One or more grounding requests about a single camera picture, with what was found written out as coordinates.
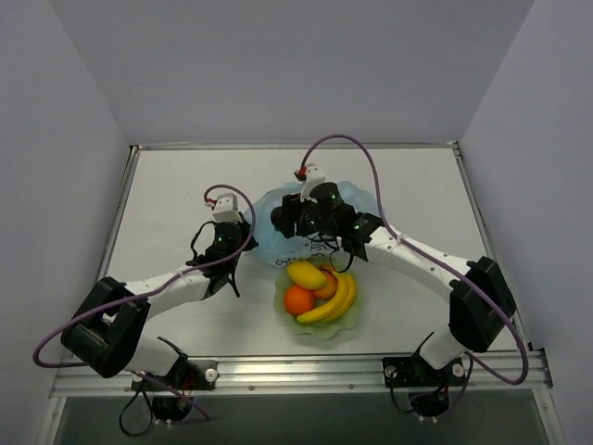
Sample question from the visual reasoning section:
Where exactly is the light blue plastic bag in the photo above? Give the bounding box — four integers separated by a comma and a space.
251, 181, 379, 267

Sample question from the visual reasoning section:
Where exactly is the dark purple fake fruit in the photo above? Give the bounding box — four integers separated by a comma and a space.
271, 207, 283, 232

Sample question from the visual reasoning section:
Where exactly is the yellow fake fruit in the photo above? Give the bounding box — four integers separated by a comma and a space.
286, 261, 327, 290

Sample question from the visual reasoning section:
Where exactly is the fake peach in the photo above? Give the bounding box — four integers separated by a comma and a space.
313, 270, 337, 300

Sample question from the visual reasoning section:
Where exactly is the yellow fake banana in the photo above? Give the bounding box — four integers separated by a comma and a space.
296, 263, 357, 324

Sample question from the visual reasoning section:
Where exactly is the orange fake fruit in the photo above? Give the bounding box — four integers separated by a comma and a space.
284, 285, 315, 317

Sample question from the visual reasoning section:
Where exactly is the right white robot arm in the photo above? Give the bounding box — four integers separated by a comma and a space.
271, 183, 516, 383

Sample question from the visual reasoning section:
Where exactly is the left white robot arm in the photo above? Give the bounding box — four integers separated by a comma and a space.
60, 213, 258, 388

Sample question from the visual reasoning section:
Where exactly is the green scalloped bowl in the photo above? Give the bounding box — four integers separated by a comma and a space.
273, 270, 366, 340

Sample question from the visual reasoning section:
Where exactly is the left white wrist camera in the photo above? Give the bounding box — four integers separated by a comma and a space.
205, 193, 242, 223

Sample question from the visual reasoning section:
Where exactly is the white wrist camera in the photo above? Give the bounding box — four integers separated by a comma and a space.
294, 163, 326, 202
205, 193, 242, 223

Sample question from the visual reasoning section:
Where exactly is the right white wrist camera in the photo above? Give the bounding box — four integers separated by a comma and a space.
294, 163, 326, 202

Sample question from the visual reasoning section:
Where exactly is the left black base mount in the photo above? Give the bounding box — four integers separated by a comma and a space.
124, 337, 219, 390

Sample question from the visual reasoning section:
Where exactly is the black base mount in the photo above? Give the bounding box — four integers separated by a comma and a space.
124, 337, 219, 390
382, 333, 466, 388

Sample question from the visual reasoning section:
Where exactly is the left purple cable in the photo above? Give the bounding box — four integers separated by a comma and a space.
32, 184, 259, 424

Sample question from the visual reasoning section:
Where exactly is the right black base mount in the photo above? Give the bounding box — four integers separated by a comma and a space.
382, 333, 466, 388

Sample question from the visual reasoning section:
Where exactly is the aluminium front rail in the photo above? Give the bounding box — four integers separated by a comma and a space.
50, 351, 552, 398

